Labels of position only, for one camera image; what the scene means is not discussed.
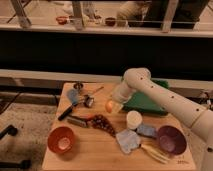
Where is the green plastic tray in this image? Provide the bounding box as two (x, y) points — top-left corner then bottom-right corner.
(121, 78), (170, 117)

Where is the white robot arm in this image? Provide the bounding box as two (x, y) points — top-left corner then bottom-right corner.
(112, 68), (213, 171)

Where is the red handled peeler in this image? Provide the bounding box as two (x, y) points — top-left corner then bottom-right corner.
(67, 115), (93, 128)

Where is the small orange apple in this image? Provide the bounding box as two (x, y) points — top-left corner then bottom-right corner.
(105, 100), (113, 113)

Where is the light blue cloth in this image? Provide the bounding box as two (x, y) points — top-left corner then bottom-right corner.
(116, 129), (141, 154)

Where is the red background bowl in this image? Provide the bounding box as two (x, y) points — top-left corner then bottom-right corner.
(56, 16), (68, 25)

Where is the dark background bowl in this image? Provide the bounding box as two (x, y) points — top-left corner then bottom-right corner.
(105, 17), (116, 27)

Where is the white cup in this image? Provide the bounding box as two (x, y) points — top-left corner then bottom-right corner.
(126, 111), (143, 130)

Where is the metal measuring cup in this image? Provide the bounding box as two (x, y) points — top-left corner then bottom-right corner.
(83, 86), (103, 108)

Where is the orange bowl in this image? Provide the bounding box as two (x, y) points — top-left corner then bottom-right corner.
(47, 126), (75, 154)

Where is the purple bowl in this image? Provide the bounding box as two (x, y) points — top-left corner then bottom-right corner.
(157, 125), (187, 155)

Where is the small blue sponge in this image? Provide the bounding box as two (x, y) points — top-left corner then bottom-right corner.
(136, 124), (156, 138)

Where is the dark red grape bunch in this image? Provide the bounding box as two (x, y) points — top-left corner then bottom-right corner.
(91, 115), (116, 137)

